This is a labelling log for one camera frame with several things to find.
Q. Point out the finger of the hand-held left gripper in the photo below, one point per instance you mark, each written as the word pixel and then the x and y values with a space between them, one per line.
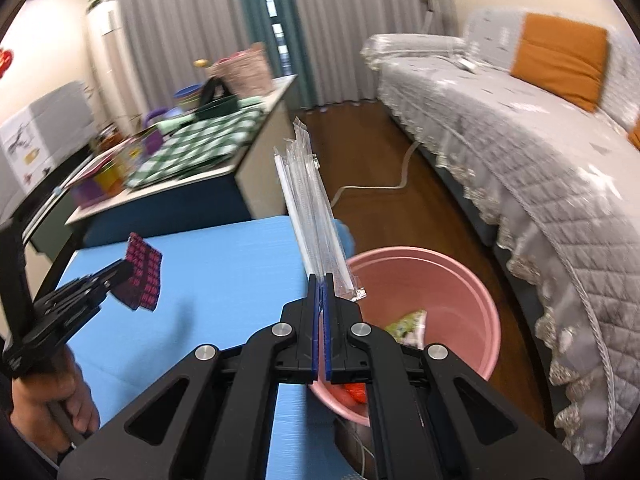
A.
pixel 107 272
pixel 85 307

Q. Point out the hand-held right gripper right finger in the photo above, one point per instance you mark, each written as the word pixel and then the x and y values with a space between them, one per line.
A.
pixel 327 345

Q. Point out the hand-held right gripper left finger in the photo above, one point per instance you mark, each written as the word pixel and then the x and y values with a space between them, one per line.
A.
pixel 314 345

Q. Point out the large red plastic bag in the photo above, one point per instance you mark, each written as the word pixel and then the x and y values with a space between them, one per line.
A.
pixel 352 392

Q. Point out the green snack packet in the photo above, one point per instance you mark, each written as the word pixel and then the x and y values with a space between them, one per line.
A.
pixel 407 327

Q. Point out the pink plastic bin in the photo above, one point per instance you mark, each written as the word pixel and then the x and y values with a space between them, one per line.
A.
pixel 435 285

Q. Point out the clear straws bundle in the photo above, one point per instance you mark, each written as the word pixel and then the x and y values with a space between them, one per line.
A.
pixel 310 210

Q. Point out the person's left forearm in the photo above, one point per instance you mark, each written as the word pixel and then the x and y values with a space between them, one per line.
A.
pixel 27 455

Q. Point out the person's left hand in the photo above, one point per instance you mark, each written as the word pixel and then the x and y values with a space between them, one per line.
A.
pixel 45 395

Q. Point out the colourful rectangular box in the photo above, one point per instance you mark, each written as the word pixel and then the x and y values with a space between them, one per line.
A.
pixel 105 170

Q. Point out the blue table mat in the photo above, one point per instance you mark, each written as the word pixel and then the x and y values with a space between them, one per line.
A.
pixel 225 270

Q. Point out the purple plastic jug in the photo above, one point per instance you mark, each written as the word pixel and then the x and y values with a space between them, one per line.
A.
pixel 155 127

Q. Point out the green checkered cloth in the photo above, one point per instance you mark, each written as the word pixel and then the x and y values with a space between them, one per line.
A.
pixel 200 147

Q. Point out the television with grey cover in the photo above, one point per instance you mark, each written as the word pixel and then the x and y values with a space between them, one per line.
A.
pixel 45 130

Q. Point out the stacked plastic bowls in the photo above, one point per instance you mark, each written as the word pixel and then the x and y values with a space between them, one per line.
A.
pixel 187 95

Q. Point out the white standing air conditioner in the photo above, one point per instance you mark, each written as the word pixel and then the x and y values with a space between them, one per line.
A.
pixel 107 50

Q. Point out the small yellow ornament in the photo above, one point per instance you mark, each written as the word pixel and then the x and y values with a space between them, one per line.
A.
pixel 201 63

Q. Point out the red knot decoration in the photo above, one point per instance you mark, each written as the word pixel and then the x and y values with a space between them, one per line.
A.
pixel 4 62

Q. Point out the pink basket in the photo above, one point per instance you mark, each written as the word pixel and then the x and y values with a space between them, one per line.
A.
pixel 242 72

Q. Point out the grey quilted sofa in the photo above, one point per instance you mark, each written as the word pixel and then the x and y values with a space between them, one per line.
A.
pixel 500 160

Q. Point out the grey curtain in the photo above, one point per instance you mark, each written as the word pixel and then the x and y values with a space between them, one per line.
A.
pixel 175 20
pixel 360 25

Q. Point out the small leafy plant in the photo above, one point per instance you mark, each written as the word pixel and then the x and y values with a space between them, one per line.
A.
pixel 100 0

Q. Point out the teal curtain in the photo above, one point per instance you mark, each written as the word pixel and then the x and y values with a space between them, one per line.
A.
pixel 250 25

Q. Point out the white power strip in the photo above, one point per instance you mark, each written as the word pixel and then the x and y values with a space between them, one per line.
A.
pixel 467 65

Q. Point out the orange cushion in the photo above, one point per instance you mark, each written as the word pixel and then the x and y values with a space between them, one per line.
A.
pixel 562 60
pixel 635 137

